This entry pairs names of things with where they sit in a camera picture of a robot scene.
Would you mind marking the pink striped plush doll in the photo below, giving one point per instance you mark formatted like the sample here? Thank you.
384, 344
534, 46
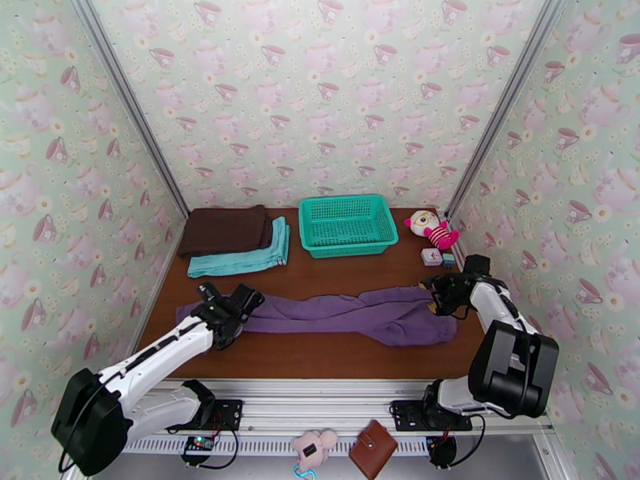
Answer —
432, 228

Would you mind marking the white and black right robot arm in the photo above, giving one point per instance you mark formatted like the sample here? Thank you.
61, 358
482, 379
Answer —
510, 363

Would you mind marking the teal plastic basket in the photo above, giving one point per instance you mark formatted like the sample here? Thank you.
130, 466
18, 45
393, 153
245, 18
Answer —
347, 223

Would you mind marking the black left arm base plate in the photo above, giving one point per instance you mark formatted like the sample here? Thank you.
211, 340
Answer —
230, 413

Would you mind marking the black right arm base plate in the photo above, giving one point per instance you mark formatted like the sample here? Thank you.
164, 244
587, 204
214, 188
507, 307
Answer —
405, 416

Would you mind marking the purple towel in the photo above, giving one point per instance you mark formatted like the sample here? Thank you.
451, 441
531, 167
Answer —
350, 313

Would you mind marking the blue carabiner clip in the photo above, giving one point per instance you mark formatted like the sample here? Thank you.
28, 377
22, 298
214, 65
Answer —
305, 473

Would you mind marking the small blue box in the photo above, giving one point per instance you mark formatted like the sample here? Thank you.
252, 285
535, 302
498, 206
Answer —
449, 260

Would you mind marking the brown leather wallet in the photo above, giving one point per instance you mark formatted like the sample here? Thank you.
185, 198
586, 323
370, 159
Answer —
372, 448

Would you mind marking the small white box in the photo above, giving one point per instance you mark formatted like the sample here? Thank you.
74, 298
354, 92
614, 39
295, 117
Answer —
431, 256

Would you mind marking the aluminium frame rail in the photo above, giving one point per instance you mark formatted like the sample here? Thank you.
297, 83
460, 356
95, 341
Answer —
325, 403

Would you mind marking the teal folded trousers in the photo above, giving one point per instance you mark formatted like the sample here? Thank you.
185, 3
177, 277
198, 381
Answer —
240, 263

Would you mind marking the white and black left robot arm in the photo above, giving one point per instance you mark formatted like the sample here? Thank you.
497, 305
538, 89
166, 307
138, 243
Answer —
160, 353

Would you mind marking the brown folded trousers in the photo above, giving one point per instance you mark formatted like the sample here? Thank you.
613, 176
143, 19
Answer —
225, 231

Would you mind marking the aluminium corner post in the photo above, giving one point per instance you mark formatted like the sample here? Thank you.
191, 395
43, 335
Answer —
510, 93
126, 93

